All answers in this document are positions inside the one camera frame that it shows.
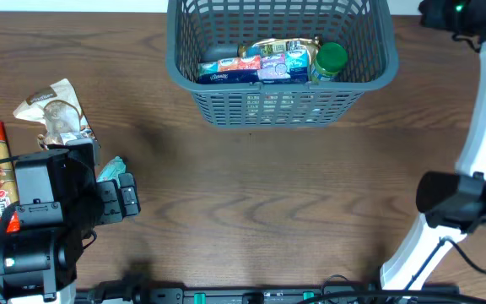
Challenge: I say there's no green lid jar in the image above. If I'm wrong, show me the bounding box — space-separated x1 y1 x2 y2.
310 42 348 83

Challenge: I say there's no gold foil food pouch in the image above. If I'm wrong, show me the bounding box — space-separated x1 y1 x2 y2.
237 37 321 57

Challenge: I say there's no blue tissue pack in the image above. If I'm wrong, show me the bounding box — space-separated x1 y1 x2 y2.
197 49 309 84

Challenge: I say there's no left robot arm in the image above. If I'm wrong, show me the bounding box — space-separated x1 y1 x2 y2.
0 139 141 303

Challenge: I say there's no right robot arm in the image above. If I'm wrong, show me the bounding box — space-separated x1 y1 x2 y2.
380 0 486 292

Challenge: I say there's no small teal packet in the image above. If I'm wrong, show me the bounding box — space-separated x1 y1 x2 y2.
97 156 127 182

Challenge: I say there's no grey plastic basket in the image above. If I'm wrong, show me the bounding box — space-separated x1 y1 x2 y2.
166 0 399 128

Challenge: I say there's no white brown snack bag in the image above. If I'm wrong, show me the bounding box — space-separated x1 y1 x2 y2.
13 79 96 149

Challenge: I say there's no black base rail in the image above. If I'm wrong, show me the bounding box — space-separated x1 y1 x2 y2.
73 276 486 304

